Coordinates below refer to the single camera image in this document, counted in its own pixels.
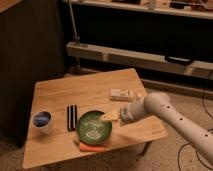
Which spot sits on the white cup with blue contents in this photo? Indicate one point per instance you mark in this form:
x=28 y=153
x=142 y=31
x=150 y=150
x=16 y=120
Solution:
x=42 y=121

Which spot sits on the small white box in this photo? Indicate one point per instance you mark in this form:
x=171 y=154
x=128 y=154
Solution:
x=121 y=95

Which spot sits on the dark cabinet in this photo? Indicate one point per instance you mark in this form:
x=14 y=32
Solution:
x=32 y=48

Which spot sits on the wooden table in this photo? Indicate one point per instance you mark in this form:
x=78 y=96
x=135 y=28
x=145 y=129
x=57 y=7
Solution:
x=88 y=92

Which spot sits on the long white shelf beam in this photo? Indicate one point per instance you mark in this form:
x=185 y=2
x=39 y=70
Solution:
x=137 y=59

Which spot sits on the green ceramic bowl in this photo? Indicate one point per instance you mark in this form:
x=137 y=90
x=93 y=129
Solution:
x=91 y=130

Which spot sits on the metal pole stand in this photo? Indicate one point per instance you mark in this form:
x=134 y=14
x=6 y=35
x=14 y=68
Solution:
x=76 y=37

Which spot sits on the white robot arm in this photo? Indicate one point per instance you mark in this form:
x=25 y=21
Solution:
x=158 y=104

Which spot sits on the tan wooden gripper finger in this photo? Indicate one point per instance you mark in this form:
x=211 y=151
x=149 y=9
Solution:
x=110 y=116

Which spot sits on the black striped rectangular block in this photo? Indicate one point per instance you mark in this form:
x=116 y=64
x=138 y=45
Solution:
x=72 y=117

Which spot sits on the upper white shelf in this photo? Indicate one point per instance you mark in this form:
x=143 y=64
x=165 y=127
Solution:
x=139 y=8

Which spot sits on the orange carrot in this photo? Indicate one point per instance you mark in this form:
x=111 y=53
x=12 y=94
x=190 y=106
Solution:
x=88 y=148

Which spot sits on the black handle on beam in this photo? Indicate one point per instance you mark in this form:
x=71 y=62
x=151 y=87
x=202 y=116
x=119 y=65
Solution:
x=179 y=61

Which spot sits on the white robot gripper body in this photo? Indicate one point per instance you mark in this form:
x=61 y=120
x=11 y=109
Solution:
x=132 y=112

